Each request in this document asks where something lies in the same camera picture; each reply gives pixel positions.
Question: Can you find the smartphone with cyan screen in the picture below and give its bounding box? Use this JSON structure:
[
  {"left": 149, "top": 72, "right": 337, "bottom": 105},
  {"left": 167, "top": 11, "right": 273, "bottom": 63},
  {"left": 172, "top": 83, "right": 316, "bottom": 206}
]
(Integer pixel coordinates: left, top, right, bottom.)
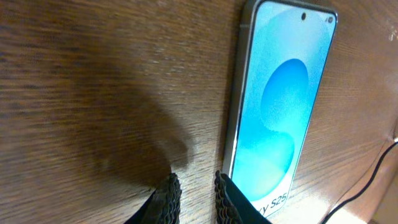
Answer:
[{"left": 222, "top": 0, "right": 338, "bottom": 217}]

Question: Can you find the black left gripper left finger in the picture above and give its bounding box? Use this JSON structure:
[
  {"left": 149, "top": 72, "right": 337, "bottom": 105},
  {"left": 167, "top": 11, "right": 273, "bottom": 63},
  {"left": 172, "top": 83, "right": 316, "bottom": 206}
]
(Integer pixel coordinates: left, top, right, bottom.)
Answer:
[{"left": 125, "top": 173, "right": 182, "bottom": 224}]

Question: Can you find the black charging cable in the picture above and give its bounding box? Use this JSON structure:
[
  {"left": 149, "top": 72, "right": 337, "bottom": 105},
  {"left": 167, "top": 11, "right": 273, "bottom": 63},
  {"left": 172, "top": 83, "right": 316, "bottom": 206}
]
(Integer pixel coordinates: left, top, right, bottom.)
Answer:
[{"left": 320, "top": 141, "right": 398, "bottom": 224}]

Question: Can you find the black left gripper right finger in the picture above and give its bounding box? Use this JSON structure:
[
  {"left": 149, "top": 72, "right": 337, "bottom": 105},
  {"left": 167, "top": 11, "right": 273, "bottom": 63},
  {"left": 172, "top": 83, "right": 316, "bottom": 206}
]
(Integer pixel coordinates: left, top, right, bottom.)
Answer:
[{"left": 215, "top": 170, "right": 271, "bottom": 224}]

